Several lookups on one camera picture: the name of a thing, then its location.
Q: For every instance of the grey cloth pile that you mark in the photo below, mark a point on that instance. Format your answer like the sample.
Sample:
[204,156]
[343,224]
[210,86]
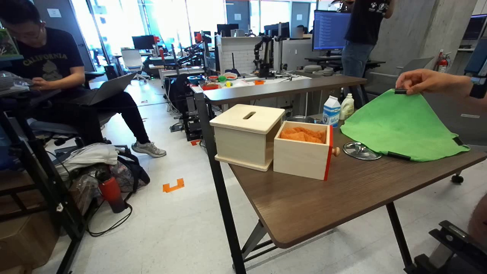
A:
[91,153]

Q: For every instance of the black office chair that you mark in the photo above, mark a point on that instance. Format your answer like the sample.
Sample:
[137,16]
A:
[66,127]

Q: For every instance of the blue screen monitor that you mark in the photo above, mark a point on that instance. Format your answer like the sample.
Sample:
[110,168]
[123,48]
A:
[329,31]

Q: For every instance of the white panel board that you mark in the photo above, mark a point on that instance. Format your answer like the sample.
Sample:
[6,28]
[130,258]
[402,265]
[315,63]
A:
[238,54]

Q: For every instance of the red bottle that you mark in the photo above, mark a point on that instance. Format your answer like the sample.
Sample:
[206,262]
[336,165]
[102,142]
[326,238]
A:
[111,192]

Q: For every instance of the black wrist band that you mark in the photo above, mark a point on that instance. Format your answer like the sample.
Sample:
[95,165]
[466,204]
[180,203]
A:
[480,92]

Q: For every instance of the brown cardboard box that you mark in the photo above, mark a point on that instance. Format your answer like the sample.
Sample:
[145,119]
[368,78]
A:
[25,244]

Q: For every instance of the dark raised desk shelf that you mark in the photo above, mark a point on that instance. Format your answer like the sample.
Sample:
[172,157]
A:
[283,87]

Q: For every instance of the wooden drawer box red front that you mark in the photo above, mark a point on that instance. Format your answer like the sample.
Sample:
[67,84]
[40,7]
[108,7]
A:
[298,154]

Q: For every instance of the orange floor tape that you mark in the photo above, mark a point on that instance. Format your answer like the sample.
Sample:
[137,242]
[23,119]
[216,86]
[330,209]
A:
[168,188]

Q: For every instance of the plastic bottle blue label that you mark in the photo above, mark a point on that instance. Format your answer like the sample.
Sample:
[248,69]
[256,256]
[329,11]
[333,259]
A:
[332,113]

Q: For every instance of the pale wooden box with slot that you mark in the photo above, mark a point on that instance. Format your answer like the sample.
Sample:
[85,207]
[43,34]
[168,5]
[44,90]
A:
[244,137]

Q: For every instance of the bare human hand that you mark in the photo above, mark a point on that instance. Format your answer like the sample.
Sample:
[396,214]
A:
[435,81]

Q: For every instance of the grey laptop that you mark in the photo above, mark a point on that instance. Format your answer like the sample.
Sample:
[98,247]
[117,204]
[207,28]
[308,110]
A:
[104,92]

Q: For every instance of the white chair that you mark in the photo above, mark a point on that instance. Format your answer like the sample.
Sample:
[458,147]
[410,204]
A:
[131,58]

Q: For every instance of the green cloth towel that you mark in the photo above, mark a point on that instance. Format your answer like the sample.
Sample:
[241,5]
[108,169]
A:
[400,127]

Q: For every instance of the black backpack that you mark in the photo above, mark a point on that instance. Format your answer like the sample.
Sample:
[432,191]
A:
[134,169]

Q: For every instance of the black metal rack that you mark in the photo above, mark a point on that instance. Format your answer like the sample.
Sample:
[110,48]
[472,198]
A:
[53,192]

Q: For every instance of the black background robot stand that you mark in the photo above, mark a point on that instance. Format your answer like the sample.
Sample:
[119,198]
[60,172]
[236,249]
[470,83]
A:
[262,55]

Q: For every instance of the seated person in black shirt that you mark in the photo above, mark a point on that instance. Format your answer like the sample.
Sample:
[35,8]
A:
[50,55]

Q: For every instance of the black computer monitor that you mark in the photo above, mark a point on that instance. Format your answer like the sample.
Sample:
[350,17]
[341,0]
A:
[276,31]
[143,42]
[227,29]

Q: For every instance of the standing person in dark shirt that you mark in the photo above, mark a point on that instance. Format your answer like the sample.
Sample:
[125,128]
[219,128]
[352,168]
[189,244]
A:
[365,25]

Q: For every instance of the black metal table frame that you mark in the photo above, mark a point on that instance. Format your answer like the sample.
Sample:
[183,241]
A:
[225,203]

